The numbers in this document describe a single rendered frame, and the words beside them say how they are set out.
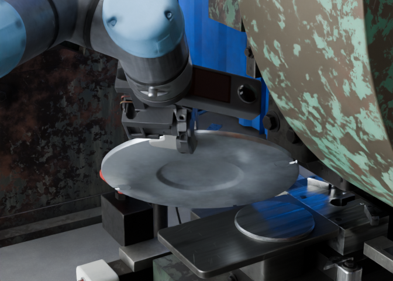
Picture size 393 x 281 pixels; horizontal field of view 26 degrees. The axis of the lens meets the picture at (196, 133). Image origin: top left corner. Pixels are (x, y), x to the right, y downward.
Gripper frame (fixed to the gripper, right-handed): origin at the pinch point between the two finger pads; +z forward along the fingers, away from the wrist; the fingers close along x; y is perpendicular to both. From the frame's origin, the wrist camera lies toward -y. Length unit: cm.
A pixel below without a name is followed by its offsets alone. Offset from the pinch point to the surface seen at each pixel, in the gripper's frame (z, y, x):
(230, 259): 13.8, -5.0, 12.4
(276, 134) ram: 14.2, -10.5, -7.4
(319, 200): 28.0, -17.7, -1.9
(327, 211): 25.3, -19.1, 0.9
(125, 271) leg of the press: 39.3, 14.8, 9.6
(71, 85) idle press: 140, 60, -72
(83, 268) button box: 38.0, 21.9, 9.9
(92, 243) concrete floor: 163, 51, -26
